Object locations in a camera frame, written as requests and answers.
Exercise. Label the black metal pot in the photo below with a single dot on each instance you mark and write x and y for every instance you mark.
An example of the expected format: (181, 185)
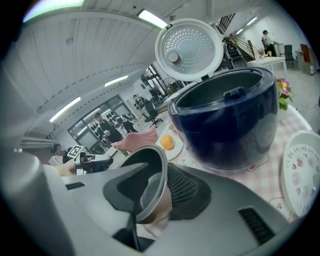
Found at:
(155, 190)

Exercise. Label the white table with white legs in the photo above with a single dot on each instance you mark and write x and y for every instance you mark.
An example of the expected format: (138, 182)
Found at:
(267, 62)

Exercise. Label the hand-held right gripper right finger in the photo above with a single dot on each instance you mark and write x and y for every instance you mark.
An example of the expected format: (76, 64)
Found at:
(220, 217)

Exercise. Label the small potted flower plant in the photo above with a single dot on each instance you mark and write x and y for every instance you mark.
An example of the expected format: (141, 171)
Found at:
(283, 92)

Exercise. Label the pink cloth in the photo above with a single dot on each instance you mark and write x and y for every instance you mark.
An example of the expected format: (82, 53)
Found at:
(137, 140)

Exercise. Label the ceiling light panel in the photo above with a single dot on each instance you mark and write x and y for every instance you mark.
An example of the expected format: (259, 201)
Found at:
(116, 81)
(152, 18)
(55, 8)
(65, 109)

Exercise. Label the orange round food item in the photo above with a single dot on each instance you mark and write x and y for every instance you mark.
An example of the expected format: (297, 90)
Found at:
(166, 142)

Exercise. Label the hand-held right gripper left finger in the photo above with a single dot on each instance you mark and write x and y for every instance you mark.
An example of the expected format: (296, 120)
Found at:
(87, 200)

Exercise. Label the dark blue rice cooker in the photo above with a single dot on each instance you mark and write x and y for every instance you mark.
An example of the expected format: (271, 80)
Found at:
(225, 130)

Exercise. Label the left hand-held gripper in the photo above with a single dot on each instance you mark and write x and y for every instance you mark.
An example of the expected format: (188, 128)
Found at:
(80, 162)

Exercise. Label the white perforated steamer tray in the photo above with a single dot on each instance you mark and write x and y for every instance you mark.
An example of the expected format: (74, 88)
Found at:
(302, 175)

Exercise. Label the black office chair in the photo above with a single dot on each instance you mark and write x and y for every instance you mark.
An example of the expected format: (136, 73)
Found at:
(153, 115)

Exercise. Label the person's left forearm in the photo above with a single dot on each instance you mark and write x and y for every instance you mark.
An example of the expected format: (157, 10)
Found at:
(65, 170)

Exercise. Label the white plate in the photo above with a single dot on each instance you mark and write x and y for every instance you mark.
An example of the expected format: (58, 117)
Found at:
(175, 152)

